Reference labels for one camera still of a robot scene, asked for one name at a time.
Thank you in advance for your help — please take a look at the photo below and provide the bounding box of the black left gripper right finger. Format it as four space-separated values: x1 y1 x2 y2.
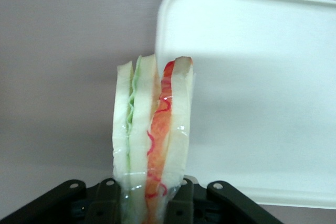
164 177 285 224

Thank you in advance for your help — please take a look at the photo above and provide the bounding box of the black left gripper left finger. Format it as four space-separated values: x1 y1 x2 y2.
0 177 123 224

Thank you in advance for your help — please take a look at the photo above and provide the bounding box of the triangle sandwich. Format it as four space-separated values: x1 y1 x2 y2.
112 54 196 224

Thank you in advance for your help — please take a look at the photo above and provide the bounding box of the beige plastic tray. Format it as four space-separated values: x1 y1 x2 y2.
154 0 336 210

